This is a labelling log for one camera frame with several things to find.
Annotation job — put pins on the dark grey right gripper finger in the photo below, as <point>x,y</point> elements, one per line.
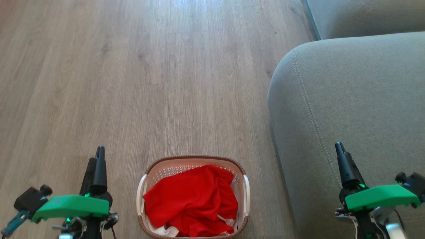
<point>347,169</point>

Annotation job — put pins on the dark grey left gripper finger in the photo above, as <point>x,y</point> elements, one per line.
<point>100,172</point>
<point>88,179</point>

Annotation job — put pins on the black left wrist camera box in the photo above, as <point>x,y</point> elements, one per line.
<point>30,199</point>

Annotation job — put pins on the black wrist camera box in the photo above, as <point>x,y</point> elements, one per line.
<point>415,184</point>
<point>30,199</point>

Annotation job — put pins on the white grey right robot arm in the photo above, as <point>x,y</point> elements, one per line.
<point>365,227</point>

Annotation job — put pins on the brown rimmed plastic laundry basket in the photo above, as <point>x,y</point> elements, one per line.
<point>186,162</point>

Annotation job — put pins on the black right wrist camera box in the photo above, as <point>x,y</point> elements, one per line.
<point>415,184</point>

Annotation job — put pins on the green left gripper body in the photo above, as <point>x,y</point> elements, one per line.
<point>73,205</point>

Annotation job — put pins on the grey fabric sofa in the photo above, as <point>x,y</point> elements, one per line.
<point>348,99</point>

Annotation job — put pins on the white cloth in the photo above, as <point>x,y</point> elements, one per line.
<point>166,231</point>

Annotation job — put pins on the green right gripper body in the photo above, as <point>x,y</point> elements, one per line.
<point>382,197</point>

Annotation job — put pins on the red cloth garment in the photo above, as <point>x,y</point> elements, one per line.
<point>192,199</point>

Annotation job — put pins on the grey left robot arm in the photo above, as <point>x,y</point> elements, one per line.
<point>94,230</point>

